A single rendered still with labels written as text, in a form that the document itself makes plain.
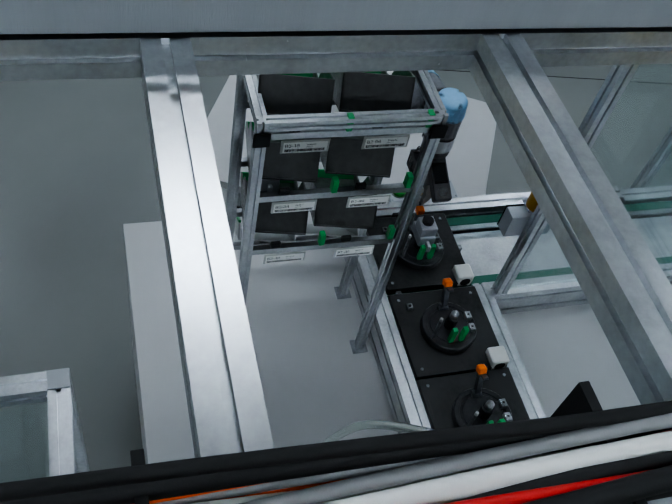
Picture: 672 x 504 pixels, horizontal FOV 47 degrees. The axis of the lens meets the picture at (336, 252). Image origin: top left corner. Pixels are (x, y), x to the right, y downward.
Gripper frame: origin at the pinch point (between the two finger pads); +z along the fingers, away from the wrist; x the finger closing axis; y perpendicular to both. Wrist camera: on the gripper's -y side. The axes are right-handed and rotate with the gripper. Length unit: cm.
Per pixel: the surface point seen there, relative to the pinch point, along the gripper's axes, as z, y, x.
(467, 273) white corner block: 8.0, -17.8, -10.1
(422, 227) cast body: -1.4, -8.7, 2.1
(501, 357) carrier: 8.0, -43.4, -9.9
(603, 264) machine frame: -102, -92, 40
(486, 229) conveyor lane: 15.6, 1.8, -25.8
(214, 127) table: 21, 55, 45
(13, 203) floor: 107, 106, 115
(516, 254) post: -5.3, -22.7, -17.4
